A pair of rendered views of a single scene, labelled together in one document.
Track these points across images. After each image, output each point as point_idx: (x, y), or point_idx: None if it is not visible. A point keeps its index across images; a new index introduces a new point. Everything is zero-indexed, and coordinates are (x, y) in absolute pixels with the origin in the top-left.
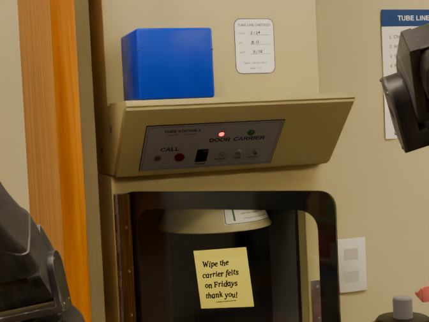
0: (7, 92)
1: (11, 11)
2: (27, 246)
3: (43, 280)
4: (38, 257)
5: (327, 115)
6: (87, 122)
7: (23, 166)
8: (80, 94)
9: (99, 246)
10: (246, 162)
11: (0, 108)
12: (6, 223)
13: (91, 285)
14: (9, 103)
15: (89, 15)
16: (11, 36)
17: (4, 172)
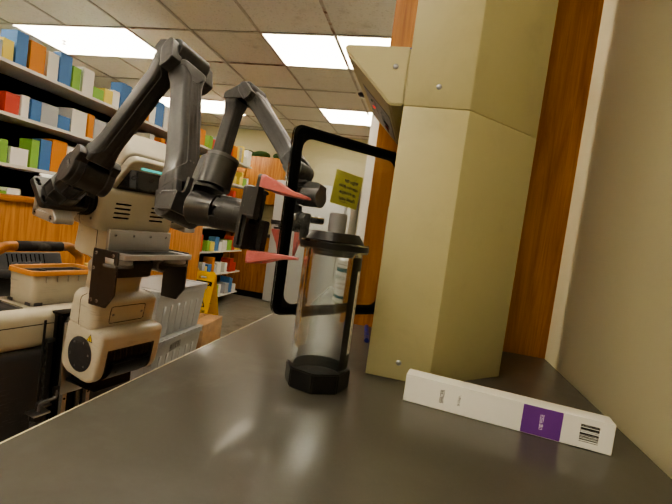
0: (591, 118)
1: (604, 54)
2: (281, 157)
3: (283, 168)
4: (285, 161)
5: (357, 69)
6: (614, 126)
7: (585, 171)
8: (616, 102)
9: (597, 235)
10: (389, 121)
11: (587, 130)
12: (278, 150)
13: (588, 268)
14: (590, 125)
15: (633, 28)
16: (600, 74)
17: (579, 177)
